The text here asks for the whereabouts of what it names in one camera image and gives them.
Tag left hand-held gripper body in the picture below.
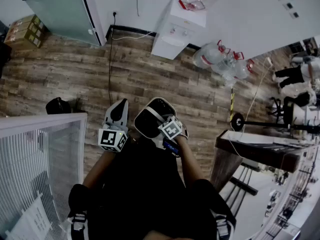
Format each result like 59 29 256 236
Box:
97 120 130 153

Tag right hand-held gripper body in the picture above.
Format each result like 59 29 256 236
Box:
157 116 184 158

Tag person's right forearm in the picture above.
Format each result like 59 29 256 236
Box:
174 134 209 185

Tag person's left forearm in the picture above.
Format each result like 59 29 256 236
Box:
82 149 116 190

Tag black bag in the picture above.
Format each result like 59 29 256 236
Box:
45 96 72 115

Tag person's black clothes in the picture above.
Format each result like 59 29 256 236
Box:
67 133 237 240

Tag black coat rack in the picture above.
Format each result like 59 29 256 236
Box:
229 112 320 135

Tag yellow black striped floor strip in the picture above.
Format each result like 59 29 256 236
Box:
229 87 237 123

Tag dark wooden table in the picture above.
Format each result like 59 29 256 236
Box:
209 129 301 193

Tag empty clear water jug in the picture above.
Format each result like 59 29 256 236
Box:
192 40 232 70
211 50 246 81
224 58 256 88

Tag black baseboard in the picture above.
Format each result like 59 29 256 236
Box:
105 24 161 40

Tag white water dispenser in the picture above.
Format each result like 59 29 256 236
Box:
151 0 208 60

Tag black office chair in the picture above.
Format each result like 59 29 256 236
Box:
266 96 296 125

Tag white paper sheet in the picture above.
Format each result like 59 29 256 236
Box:
4 191 54 240

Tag frosted glass door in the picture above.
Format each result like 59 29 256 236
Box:
13 0 103 47

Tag brown cardboard box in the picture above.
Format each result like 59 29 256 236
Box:
3 33 43 50
9 14 48 32
6 23 46 42

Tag black floor cable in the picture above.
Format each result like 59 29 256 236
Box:
107 15 117 107

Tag white floor cable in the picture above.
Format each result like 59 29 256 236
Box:
111 30 154 41

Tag white extension cable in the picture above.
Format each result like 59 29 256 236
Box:
228 56 274 159

